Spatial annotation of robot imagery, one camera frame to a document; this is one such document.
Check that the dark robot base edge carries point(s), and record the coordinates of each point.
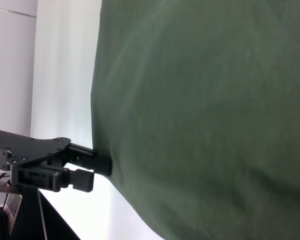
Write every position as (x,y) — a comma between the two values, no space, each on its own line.
(40,220)

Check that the grey ribbed panel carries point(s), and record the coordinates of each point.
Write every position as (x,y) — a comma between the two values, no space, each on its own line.
(13,207)

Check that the dark green FREE print t-shirt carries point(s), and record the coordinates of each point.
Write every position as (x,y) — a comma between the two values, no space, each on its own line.
(202,112)

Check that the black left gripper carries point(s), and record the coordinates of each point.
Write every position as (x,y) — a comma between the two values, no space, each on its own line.
(27,150)

